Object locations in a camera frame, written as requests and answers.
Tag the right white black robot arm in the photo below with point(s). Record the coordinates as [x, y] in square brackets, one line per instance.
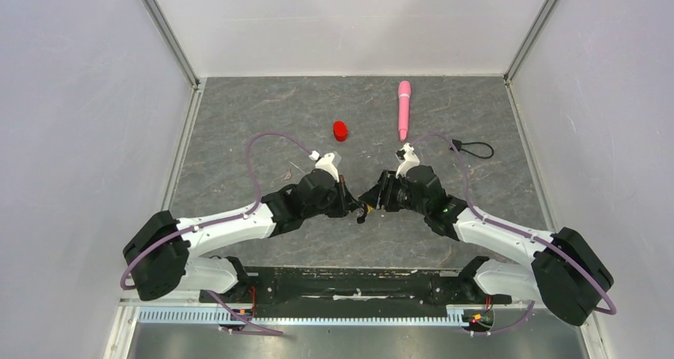
[559, 270]

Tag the yellow black padlock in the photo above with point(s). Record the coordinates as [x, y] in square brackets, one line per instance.
[363, 212]

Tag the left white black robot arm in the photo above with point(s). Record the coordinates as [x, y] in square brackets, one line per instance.
[169, 254]

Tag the aluminium frame rail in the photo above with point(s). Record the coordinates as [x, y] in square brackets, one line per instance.
[519, 79]
[196, 86]

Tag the red cylindrical cap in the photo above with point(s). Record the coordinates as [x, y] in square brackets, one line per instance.
[340, 131]

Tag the left aluminium frame rail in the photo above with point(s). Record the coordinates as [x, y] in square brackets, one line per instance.
[196, 86]

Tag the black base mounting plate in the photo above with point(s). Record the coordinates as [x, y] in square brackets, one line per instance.
[305, 292]

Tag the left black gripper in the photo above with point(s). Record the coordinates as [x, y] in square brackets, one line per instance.
[346, 202]

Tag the pink pen-shaped stick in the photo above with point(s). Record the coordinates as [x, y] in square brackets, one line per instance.
[404, 93]

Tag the white slotted cable duct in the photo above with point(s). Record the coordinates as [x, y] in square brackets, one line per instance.
[216, 315]

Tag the right aluminium frame rail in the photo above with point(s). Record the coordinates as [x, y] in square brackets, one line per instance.
[519, 79]

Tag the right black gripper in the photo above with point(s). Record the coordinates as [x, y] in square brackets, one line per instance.
[380, 196]

